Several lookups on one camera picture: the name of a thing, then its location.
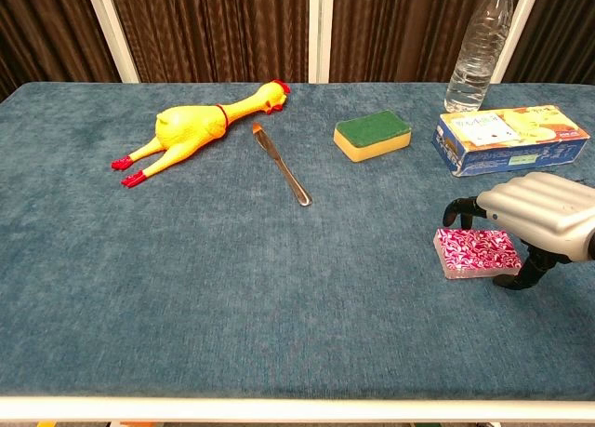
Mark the dark brown pleated curtain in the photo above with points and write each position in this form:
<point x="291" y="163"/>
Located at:
<point x="562" y="27"/>
<point x="209" y="27"/>
<point x="46" y="27"/>
<point x="395" y="27"/>

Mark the green yellow scrub sponge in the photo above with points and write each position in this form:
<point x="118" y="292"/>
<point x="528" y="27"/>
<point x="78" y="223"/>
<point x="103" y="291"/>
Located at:
<point x="372" y="134"/>

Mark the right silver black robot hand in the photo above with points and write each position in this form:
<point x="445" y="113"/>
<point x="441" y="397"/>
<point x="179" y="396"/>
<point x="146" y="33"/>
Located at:
<point x="548" y="213"/>

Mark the white partition frame post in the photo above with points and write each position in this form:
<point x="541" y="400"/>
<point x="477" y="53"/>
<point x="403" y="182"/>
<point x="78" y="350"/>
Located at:
<point x="111" y="31"/>
<point x="520" y="17"/>
<point x="321" y="31"/>

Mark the silver metal table knife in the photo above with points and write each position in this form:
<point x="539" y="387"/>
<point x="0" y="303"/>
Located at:
<point x="281" y="164"/>

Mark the pink patterned pouch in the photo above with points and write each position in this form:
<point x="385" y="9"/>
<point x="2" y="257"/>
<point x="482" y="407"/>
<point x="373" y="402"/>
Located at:
<point x="474" y="252"/>

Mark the blue fabric table cover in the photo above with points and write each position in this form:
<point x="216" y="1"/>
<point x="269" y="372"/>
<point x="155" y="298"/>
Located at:
<point x="232" y="283"/>

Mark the yellow rubber chicken toy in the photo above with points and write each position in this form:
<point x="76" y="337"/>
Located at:
<point x="190" y="129"/>

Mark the clear plastic water bottle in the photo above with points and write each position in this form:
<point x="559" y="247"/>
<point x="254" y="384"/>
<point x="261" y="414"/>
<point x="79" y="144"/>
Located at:
<point x="476" y="59"/>

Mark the orange blue snack box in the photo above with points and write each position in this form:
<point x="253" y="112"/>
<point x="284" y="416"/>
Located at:
<point x="506" y="138"/>

